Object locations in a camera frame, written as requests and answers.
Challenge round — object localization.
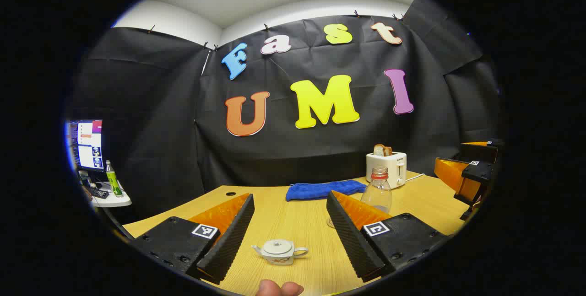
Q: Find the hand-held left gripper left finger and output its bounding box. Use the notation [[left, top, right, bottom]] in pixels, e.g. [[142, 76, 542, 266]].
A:
[[130, 193, 255, 285]]

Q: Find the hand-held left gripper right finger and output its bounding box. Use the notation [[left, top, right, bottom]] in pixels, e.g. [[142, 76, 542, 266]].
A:
[[326, 190, 451, 283]]

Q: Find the white ceramic teacup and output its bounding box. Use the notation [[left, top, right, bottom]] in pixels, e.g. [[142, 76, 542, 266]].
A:
[[251, 239, 309, 266]]

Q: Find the clear plastic water bottle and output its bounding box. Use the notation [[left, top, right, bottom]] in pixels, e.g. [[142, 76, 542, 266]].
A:
[[360, 167, 393, 214]]

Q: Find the green drink bottle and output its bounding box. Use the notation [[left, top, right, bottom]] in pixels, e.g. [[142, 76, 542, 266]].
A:
[[105, 160, 123, 197]]

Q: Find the blue towel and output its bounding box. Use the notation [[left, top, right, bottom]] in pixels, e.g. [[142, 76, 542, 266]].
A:
[[285, 179, 367, 202]]

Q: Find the white toaster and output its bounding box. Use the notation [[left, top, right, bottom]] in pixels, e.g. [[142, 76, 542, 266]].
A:
[[366, 151, 407, 189]]

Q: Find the white side table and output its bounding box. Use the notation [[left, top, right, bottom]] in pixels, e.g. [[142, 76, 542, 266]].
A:
[[85, 181, 132, 208]]

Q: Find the black backdrop cloth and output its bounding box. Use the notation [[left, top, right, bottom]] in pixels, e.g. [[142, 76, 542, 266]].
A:
[[69, 0, 504, 221]]

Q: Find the computer monitor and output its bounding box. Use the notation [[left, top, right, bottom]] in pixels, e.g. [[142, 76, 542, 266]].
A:
[[66, 120, 104, 172]]

